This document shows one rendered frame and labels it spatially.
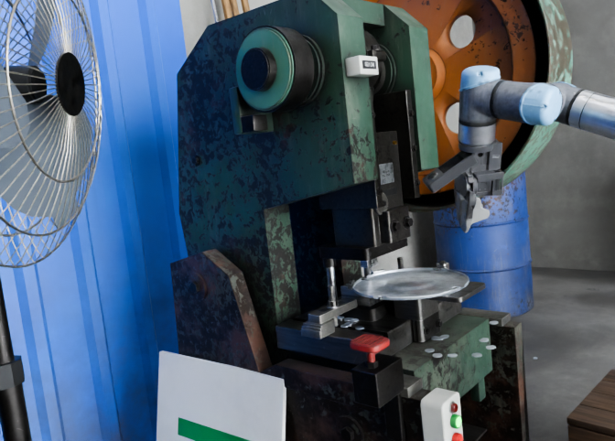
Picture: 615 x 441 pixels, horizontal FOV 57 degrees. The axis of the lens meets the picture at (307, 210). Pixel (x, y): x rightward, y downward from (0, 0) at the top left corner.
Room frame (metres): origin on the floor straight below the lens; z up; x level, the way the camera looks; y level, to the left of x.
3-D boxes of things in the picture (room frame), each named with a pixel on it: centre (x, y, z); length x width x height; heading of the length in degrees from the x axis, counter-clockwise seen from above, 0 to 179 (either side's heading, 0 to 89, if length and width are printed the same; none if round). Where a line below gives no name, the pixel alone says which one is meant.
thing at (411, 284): (1.40, -0.24, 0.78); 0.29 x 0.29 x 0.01
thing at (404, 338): (1.48, -0.14, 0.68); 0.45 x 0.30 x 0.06; 138
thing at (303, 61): (1.31, 0.04, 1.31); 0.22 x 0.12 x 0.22; 48
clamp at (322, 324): (1.36, -0.03, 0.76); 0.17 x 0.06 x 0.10; 138
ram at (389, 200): (1.45, -0.17, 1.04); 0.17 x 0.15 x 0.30; 48
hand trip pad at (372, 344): (1.08, -0.09, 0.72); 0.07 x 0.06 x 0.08; 48
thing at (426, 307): (1.37, -0.27, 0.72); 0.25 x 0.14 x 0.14; 48
